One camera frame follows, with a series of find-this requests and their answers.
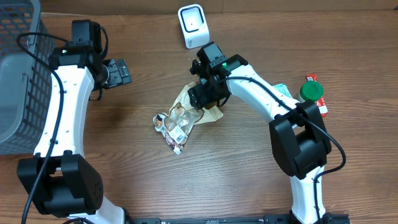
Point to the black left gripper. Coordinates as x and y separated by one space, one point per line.
118 73

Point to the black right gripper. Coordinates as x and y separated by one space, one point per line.
203 99

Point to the beige snack pouch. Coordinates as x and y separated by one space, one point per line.
177 124

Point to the teal wet wipes pack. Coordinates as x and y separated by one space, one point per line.
282 88

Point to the green lid jar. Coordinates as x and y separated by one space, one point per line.
310 91

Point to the red snack stick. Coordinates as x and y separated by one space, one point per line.
320 102

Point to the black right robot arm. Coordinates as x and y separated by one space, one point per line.
298 134

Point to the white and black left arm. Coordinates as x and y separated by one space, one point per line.
58 178

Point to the white barcode scanner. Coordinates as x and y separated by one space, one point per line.
194 26

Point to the grey plastic mesh basket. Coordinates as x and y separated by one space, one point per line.
25 84

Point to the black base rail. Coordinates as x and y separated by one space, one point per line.
266 219

